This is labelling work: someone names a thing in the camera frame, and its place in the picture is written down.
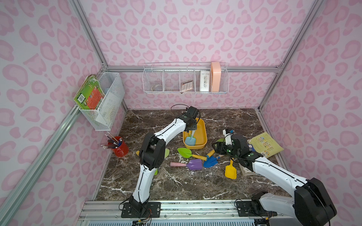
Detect green red book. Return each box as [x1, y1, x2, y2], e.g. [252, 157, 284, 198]
[74, 74, 105, 110]

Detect white box on shelf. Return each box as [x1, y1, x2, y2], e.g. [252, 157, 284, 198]
[199, 71, 211, 92]

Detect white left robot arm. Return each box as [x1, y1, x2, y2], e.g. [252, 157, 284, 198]
[129, 106, 200, 213]

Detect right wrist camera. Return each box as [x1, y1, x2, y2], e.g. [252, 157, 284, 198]
[222, 129, 234, 146]

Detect blue shovel wooden handle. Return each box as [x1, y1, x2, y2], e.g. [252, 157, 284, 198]
[203, 155, 223, 168]

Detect white mesh wall basket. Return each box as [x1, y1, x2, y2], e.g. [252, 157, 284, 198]
[74, 72, 125, 131]

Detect white wire wall shelf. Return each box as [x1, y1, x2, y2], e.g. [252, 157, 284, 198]
[142, 62, 230, 94]

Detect red pen cup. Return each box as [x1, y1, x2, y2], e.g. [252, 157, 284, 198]
[112, 136, 129, 158]

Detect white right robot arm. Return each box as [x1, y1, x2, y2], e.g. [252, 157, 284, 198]
[212, 133, 337, 226]

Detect green shovel yellow handle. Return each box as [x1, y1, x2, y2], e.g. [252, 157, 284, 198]
[211, 138, 226, 155]

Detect pink box on shelf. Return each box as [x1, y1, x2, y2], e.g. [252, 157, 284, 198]
[210, 62, 222, 92]

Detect small calculator on shelf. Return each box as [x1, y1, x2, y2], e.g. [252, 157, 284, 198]
[181, 80, 194, 92]

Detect green shovel under left arm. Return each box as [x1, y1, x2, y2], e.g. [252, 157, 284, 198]
[136, 148, 170, 175]

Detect green shovel blue-tipped handle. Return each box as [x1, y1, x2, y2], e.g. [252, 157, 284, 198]
[177, 148, 207, 161]

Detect yellow-green paper booklet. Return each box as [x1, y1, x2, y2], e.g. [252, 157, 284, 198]
[248, 132, 284, 158]

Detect light blue shovel white handle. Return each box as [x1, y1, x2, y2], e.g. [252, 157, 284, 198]
[185, 130, 196, 146]

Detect purple shovel pink handle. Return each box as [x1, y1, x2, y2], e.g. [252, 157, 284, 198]
[170, 159, 203, 170]

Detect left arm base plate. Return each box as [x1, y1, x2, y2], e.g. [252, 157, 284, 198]
[119, 202, 161, 218]

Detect orange storage box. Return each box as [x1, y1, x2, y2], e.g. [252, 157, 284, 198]
[183, 119, 207, 150]

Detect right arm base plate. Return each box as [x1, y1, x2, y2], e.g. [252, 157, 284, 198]
[234, 199, 267, 217]

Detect white paper in basket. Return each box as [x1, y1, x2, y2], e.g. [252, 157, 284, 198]
[95, 91, 121, 127]

